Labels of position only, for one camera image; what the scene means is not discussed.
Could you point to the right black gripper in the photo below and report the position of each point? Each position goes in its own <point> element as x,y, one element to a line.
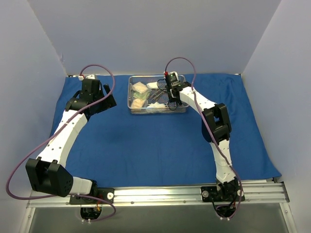
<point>173,91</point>

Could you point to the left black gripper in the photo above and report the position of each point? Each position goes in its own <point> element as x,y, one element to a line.
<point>107,99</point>

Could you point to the steel surgical scissors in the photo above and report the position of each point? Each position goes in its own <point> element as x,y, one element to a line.
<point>157,94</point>

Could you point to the steel mesh instrument tray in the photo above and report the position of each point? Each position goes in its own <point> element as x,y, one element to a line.
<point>171,106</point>

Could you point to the blue surgical drape cloth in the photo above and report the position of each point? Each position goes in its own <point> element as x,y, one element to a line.
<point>117,148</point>

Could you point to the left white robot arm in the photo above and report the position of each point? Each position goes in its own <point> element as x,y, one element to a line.
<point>47,173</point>

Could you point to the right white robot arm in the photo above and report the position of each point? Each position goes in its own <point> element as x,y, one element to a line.
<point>216,128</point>

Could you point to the white gauze roll middle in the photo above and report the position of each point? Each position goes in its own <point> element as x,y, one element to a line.
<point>152,85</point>

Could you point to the white gauze pad front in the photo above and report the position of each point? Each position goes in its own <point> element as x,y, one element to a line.
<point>157,105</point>

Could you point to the green paper packet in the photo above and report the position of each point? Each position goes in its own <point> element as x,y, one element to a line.
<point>141,96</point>

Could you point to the cream gauze pack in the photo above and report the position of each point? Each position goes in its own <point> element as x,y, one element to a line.
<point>140,88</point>

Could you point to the peach gauze pack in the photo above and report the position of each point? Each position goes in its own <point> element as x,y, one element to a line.
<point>138,103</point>

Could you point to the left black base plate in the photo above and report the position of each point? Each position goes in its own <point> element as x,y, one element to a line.
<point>106,194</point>

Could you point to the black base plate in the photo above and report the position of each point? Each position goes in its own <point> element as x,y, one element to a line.
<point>220,193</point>
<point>106,194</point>

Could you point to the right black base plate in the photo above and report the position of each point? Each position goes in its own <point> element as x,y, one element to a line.
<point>220,193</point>

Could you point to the aluminium front rail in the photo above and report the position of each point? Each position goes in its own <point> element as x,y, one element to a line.
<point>255,193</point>

